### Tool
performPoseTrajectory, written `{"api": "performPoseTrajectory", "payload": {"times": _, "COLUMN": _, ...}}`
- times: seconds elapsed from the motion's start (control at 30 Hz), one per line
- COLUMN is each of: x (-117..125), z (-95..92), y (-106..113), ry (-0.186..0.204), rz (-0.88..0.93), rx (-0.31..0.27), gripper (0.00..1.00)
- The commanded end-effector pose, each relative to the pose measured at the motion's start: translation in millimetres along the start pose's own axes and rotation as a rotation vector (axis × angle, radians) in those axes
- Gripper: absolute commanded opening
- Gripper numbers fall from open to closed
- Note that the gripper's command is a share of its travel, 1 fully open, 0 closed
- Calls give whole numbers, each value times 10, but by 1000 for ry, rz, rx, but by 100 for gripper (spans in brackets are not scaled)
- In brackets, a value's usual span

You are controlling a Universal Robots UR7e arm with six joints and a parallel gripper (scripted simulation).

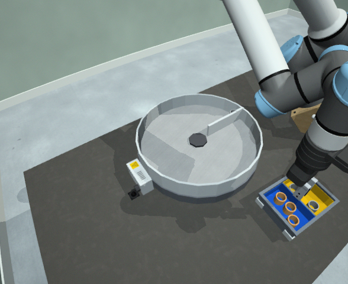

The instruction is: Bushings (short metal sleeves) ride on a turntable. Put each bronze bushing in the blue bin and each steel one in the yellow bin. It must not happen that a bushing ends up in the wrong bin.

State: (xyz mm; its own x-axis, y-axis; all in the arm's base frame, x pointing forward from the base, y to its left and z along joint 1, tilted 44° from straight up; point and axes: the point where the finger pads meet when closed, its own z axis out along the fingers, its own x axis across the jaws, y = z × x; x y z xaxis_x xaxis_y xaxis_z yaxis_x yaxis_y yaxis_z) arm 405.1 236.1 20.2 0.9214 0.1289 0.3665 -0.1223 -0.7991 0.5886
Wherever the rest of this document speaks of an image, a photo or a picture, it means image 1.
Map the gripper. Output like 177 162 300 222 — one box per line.
286 114 348 201

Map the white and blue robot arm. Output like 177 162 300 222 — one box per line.
221 0 348 137

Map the bronze bushing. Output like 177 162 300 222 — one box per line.
282 202 296 215
286 215 299 228
273 192 286 205

